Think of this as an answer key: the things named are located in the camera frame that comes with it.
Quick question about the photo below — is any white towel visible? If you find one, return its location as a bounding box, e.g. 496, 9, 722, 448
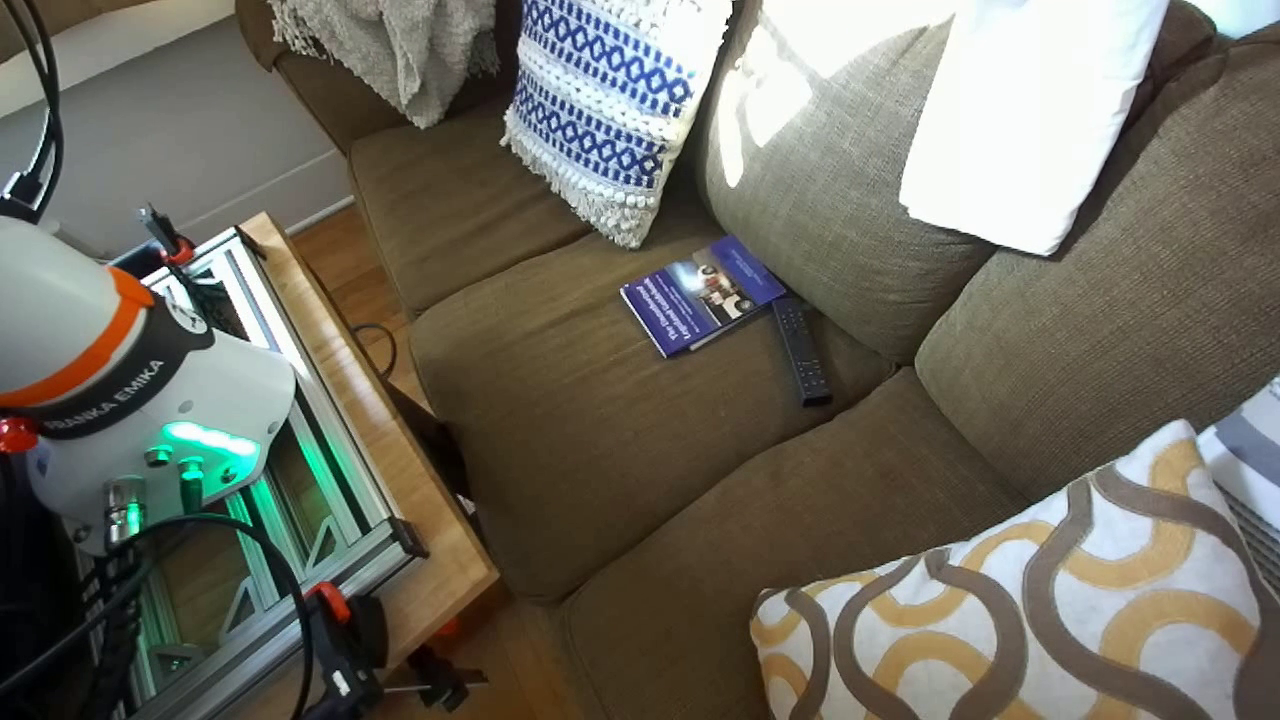
894, 0, 1174, 260

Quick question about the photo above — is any brown fabric sofa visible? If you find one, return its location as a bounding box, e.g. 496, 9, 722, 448
235, 0, 1280, 720

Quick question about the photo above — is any brown sofa back cushion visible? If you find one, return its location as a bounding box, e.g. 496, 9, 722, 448
698, 0, 1224, 370
913, 26, 1280, 504

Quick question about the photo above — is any blue booklet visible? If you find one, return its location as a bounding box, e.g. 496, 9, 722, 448
615, 234, 790, 359

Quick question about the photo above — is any black remote control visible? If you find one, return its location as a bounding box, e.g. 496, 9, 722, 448
767, 292, 834, 412

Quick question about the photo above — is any blue white woven pillow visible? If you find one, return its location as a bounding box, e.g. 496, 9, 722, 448
501, 0, 736, 251

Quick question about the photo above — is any wooden table board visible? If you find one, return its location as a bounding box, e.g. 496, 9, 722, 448
235, 212, 503, 672

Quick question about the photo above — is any cream knitted blanket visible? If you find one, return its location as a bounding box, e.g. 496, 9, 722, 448
263, 0, 501, 134

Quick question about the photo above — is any black orange bar clamp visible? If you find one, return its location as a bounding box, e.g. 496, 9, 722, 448
296, 582, 490, 720
136, 200, 199, 273

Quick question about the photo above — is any yellow grey wavy pillow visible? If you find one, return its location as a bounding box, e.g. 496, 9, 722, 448
746, 416, 1280, 720

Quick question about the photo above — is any grey white striped pillow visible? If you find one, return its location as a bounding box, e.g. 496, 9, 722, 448
1194, 377, 1280, 604

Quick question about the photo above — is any red round knob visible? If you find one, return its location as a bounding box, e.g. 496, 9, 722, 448
0, 412, 39, 459

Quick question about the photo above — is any thin black cable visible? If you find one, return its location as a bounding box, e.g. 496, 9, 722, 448
348, 317, 401, 384

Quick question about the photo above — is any black base cable bundle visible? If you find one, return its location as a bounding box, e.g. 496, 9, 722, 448
0, 513, 316, 720

